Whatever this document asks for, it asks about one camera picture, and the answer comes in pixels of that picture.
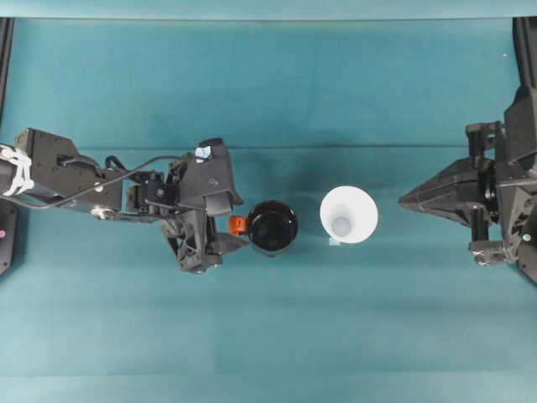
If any black cup holder red handle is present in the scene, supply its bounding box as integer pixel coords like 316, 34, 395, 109
228, 200, 301, 259

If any white paper cup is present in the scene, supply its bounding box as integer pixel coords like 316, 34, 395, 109
319, 185, 379, 246

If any blue-green table cloth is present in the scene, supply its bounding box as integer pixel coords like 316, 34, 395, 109
0, 17, 537, 403

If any pale blue-green backdrop cloth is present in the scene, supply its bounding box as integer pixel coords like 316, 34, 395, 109
0, 0, 537, 20

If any thin black camera cable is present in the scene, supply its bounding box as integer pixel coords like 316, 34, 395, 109
10, 154, 201, 210

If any black side frame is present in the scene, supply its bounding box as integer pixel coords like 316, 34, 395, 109
512, 16, 537, 92
0, 17, 16, 127

